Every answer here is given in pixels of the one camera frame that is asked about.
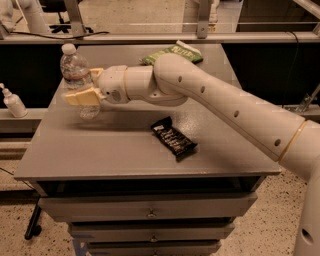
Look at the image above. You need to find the green chip bag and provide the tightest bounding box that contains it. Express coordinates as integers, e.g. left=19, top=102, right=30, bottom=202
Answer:
left=140, top=40, right=203, bottom=65

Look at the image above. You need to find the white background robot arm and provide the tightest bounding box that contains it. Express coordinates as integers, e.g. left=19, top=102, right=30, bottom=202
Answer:
left=0, top=0, right=50, bottom=34

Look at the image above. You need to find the black candy bar wrapper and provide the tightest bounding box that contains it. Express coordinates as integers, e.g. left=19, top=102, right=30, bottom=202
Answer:
left=150, top=116, right=197, bottom=161

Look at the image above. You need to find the grey drawer cabinet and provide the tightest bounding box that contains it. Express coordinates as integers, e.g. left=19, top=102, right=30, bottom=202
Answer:
left=13, top=43, right=281, bottom=256

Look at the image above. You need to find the black office chair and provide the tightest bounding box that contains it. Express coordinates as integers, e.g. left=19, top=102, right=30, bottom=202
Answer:
left=40, top=0, right=94, bottom=38

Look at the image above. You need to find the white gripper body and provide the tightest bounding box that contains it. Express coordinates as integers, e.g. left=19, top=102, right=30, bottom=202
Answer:
left=97, top=65, right=129, bottom=104

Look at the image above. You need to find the clear plastic water bottle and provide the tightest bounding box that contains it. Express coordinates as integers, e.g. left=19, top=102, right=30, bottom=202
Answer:
left=59, top=42, right=102, bottom=121

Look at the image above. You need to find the black cable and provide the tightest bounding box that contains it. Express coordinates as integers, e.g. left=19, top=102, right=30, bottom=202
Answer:
left=0, top=23, right=111, bottom=41

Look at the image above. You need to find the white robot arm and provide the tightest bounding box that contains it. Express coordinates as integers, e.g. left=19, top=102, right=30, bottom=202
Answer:
left=63, top=53, right=320, bottom=256

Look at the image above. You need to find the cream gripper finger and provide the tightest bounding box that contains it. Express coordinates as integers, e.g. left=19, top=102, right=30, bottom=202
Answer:
left=63, top=87, right=105, bottom=106
left=90, top=68, right=104, bottom=85

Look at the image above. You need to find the white pump dispenser bottle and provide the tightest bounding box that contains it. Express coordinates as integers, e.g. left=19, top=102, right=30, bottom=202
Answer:
left=0, top=83, right=28, bottom=118

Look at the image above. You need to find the grey metal rail frame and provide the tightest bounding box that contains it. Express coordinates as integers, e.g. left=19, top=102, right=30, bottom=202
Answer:
left=1, top=0, right=320, bottom=44

